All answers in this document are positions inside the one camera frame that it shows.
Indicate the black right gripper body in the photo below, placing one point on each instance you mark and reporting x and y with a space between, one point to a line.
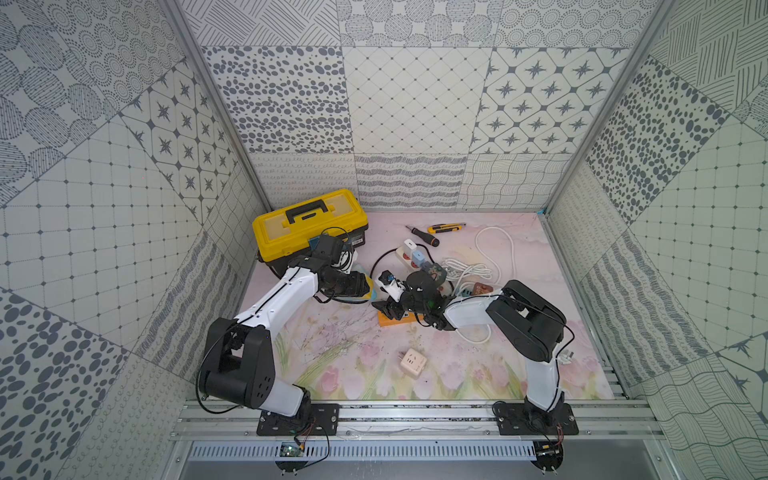
416 307

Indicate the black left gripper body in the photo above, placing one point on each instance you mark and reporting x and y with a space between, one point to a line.
354 285

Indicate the cream deer cube adapter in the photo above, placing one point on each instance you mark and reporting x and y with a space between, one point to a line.
413 363

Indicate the brown usb charger plug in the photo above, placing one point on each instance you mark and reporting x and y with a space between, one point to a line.
480 288

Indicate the dark green cube adapter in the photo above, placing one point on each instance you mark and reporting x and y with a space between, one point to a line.
437 273

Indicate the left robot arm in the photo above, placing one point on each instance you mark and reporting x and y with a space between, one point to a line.
239 363

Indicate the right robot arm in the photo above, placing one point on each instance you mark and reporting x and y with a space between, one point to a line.
530 323

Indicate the grey blue plug adapter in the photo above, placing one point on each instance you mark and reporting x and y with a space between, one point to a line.
419 260

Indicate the black orange screwdriver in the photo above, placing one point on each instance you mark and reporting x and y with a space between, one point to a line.
427 238

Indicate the yellow utility knife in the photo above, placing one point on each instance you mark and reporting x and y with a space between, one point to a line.
445 228

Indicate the yellow black plastic toolbox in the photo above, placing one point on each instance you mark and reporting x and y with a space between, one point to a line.
294 230

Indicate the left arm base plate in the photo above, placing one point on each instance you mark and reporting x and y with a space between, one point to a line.
318 419

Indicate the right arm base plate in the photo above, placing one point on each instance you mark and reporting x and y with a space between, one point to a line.
520 419

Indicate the aluminium rail frame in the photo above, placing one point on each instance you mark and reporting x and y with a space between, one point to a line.
615 419

